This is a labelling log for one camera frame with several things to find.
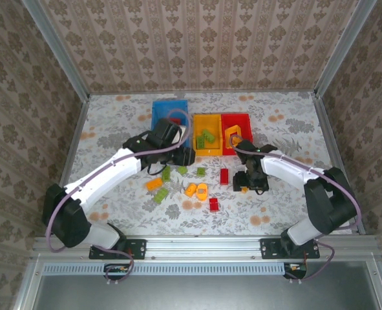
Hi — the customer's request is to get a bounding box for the orange rounded lego piece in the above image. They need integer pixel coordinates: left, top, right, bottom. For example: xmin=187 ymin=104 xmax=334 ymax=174
xmin=195 ymin=183 xmax=209 ymax=202

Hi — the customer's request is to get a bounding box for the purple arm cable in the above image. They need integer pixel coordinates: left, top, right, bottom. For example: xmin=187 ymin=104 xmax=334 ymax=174
xmin=45 ymin=108 xmax=192 ymax=285
xmin=228 ymin=134 xmax=363 ymax=285

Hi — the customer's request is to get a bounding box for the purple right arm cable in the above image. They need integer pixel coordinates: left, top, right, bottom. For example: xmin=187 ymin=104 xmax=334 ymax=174
xmin=228 ymin=134 xmax=363 ymax=285

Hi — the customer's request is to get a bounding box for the red plastic bin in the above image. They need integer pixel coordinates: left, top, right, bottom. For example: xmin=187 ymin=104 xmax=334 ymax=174
xmin=220 ymin=112 xmax=253 ymax=157

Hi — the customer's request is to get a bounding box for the floral patterned table cover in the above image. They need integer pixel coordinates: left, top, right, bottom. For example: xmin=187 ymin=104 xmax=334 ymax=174
xmin=50 ymin=92 xmax=353 ymax=236

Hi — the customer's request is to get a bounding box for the yellow plastic bin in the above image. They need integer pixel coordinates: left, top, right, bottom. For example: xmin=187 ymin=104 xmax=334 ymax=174
xmin=193 ymin=113 xmax=223 ymax=157

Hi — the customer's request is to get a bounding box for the grey metal panel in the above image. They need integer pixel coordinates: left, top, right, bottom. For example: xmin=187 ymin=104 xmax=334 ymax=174
xmin=32 ymin=260 xmax=382 ymax=310

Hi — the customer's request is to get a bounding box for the aluminium side rail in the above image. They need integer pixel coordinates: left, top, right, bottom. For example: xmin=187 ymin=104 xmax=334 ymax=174
xmin=45 ymin=95 xmax=90 ymax=238
xmin=310 ymin=92 xmax=366 ymax=236

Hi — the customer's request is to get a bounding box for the aluminium frame post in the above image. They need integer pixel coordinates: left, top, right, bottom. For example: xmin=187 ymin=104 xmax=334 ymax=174
xmin=313 ymin=0 xmax=378 ymax=98
xmin=21 ymin=0 xmax=91 ymax=101

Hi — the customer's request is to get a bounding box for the blue plastic bin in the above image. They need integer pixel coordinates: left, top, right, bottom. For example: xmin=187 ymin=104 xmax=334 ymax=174
xmin=151 ymin=99 xmax=190 ymax=148

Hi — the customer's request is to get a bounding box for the thin aluminium rail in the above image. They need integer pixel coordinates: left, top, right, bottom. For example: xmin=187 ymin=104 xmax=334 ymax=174
xmin=89 ymin=91 xmax=314 ymax=96

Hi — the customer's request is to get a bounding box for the wide aluminium base rail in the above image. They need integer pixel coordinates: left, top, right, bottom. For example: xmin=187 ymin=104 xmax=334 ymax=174
xmin=32 ymin=234 xmax=378 ymax=261

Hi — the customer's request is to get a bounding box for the small coloured wire bundle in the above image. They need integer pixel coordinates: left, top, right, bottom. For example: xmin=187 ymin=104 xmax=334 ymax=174
xmin=105 ymin=263 xmax=130 ymax=279
xmin=283 ymin=263 xmax=308 ymax=279

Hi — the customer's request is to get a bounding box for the thin black camera cable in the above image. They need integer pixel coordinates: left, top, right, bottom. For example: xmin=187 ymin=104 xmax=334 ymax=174
xmin=147 ymin=161 xmax=166 ymax=176

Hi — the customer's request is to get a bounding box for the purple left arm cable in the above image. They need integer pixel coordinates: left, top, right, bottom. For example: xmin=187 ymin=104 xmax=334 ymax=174
xmin=45 ymin=108 xmax=192 ymax=285

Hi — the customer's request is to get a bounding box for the grey slotted cable duct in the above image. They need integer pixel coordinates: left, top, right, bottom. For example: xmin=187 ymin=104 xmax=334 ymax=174
xmin=43 ymin=262 xmax=286 ymax=276

